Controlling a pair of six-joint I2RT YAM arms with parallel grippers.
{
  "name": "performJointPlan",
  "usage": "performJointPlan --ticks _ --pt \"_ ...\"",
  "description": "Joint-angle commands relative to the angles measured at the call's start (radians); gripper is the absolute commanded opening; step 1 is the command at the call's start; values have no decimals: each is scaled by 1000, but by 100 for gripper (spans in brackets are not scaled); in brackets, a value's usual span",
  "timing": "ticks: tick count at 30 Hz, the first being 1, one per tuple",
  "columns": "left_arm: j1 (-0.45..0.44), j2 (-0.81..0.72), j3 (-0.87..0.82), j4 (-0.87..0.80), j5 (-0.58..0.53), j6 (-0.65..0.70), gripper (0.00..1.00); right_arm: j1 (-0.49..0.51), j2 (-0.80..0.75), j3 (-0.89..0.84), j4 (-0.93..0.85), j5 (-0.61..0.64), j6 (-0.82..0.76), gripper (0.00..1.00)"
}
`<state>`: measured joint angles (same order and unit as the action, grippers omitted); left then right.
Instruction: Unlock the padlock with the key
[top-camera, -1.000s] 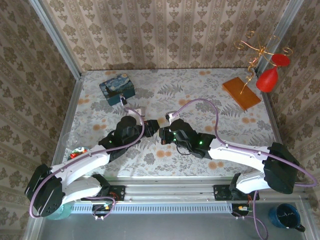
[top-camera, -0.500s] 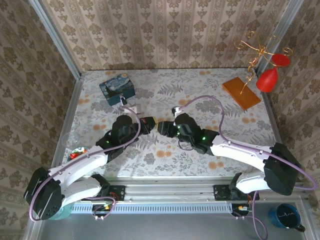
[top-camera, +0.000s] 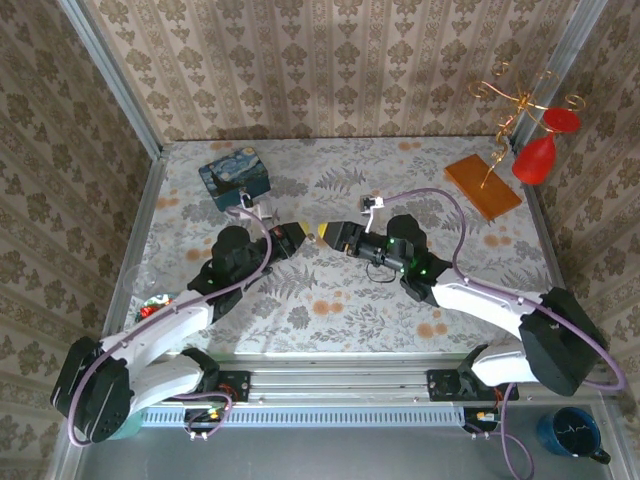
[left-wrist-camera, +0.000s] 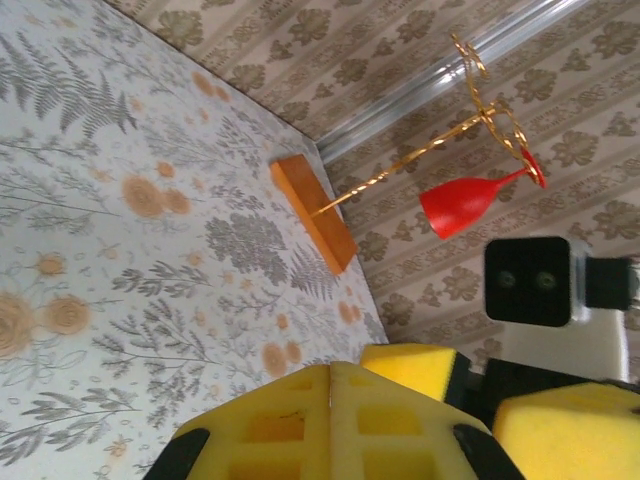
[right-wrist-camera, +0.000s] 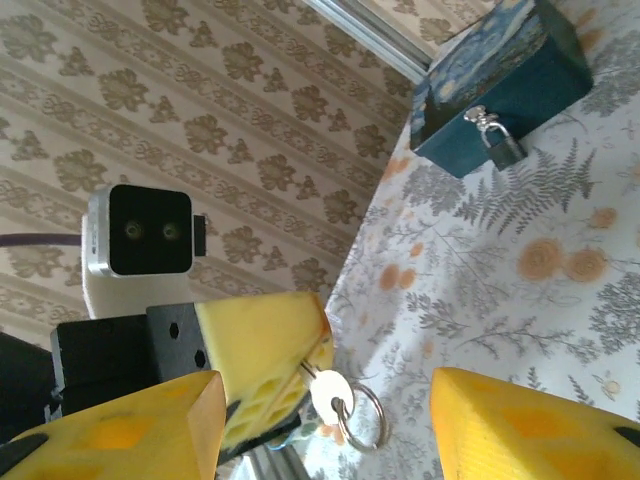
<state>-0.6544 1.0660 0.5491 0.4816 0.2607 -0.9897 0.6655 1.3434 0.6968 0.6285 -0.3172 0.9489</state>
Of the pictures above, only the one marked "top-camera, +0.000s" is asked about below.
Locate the aluminium frame post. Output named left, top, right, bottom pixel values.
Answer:
left=57, top=0, right=166, bottom=159
left=514, top=0, right=596, bottom=146

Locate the orange wooden base board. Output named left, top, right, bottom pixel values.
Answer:
left=443, top=153, right=524, bottom=221

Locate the thin black cable loop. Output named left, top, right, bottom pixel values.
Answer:
left=364, top=262, right=401, bottom=286

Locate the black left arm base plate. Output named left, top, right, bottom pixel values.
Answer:
left=182, top=367, right=254, bottom=404

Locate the clear drinking glass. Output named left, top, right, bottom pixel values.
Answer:
left=123, top=264, right=159, bottom=296

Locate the grey slotted cable duct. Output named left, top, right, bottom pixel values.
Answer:
left=142, top=404, right=469, bottom=429

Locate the gold wire glass stand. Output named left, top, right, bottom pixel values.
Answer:
left=468, top=62, right=587, bottom=190

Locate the starry night print box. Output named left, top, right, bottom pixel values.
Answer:
left=198, top=146, right=273, bottom=212

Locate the floral tablecloth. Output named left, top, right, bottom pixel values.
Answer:
left=107, top=138, right=569, bottom=361

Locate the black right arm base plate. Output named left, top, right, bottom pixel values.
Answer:
left=426, top=368, right=520, bottom=403

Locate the dark blue mug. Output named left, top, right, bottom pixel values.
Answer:
left=536, top=406, right=612, bottom=466

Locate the aluminium mounting rail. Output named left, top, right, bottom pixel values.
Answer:
left=149, top=367, right=521, bottom=404

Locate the red wine glass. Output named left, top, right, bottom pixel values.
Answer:
left=511, top=107, right=582, bottom=186

